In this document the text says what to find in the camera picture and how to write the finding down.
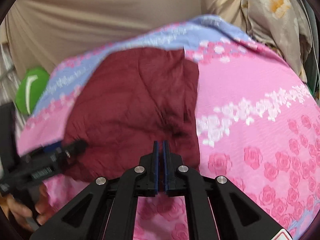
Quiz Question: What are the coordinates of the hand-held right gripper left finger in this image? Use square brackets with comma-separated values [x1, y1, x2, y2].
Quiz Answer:
[29, 140, 160, 240]

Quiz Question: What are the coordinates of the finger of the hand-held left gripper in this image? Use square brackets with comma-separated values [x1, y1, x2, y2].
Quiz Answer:
[43, 140, 88, 167]

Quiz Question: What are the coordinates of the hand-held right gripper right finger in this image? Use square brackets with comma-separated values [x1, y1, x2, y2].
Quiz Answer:
[162, 140, 293, 240]

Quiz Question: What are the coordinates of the maroon garment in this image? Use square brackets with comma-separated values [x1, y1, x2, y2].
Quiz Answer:
[61, 47, 201, 183]

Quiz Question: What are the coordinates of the green cushion with white mark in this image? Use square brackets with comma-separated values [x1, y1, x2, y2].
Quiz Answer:
[15, 66, 51, 116]

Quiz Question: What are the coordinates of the pink floral blanket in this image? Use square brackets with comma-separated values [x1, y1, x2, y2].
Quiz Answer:
[15, 14, 320, 240]

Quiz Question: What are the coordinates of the beige cloth cover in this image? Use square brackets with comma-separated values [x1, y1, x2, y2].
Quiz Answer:
[4, 0, 253, 75]

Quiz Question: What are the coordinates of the beige flowered quilt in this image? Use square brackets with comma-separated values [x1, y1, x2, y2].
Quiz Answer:
[240, 0, 315, 82]

